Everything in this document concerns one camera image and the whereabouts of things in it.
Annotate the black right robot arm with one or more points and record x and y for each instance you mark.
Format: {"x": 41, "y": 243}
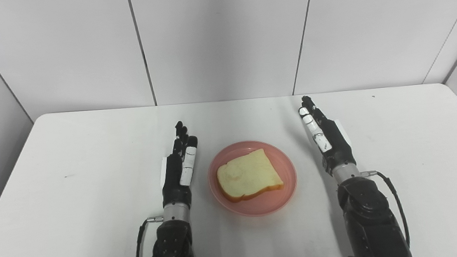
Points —
{"x": 371, "y": 219}

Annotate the pink round plate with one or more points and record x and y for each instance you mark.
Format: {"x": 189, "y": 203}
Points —
{"x": 260, "y": 206}

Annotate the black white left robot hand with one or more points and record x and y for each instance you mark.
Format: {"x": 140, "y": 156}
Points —
{"x": 173, "y": 179}

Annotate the slice of white bread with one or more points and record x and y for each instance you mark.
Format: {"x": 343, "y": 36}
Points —
{"x": 247, "y": 176}

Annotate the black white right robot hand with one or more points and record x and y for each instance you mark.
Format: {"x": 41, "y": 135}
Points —
{"x": 337, "y": 148}

